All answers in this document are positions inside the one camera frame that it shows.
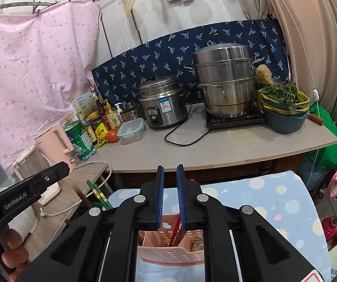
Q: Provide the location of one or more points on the beige curtain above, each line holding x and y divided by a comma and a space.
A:
312, 35

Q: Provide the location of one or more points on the green chopstick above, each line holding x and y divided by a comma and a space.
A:
98, 195

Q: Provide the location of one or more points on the pink electric kettle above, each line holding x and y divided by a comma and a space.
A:
55, 144

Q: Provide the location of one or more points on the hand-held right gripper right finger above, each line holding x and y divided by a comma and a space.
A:
180, 199

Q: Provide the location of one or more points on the yellow snack packet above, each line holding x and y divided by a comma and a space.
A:
101, 131

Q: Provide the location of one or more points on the person's left hand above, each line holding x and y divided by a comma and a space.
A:
14, 246

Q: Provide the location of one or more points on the red plastic object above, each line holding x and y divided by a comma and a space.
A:
331, 224

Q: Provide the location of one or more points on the white and green carton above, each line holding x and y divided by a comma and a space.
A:
83, 103

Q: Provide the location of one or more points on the glass container with teal lid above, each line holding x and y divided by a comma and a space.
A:
131, 131

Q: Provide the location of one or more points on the navy printed cloth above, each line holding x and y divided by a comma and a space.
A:
186, 50

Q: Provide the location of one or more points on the green plastic bag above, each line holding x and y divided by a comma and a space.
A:
330, 135

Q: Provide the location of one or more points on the maroon chopstick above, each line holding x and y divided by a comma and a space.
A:
79, 196

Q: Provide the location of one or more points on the tomato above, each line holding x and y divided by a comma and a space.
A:
113, 135

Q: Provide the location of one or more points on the black induction cooktop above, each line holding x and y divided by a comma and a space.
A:
234, 119

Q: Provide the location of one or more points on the pink perforated utensil basket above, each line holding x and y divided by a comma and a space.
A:
168, 254

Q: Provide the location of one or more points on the blue basin with greens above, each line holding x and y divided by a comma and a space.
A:
286, 117

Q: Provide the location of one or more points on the blue printed tablecloth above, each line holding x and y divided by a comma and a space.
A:
259, 199

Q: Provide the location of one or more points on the blue plastic bag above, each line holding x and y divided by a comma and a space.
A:
308, 169

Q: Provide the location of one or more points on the green leafy vegetables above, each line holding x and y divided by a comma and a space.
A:
280, 93

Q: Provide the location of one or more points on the white plastic-wrapped appliance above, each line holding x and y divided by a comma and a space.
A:
30, 167

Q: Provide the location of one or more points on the steel rice cooker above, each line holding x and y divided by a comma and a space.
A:
162, 102

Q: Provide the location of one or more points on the green can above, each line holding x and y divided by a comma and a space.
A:
79, 139

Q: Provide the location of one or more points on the steel steamer pot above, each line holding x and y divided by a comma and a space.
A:
225, 79

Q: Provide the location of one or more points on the pink dotted curtain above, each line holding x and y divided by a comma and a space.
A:
33, 73

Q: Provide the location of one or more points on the dark glass bottle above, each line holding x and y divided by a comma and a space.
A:
99, 105

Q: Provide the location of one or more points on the small steel pot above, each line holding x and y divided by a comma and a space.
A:
130, 112

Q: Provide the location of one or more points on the bright red chopstick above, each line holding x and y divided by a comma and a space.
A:
174, 235

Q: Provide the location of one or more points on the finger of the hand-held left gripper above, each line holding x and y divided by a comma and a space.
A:
52, 174

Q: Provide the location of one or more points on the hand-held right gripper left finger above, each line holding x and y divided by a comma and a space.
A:
159, 199

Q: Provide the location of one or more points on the grey kitchen counter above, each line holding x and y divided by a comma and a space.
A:
215, 152

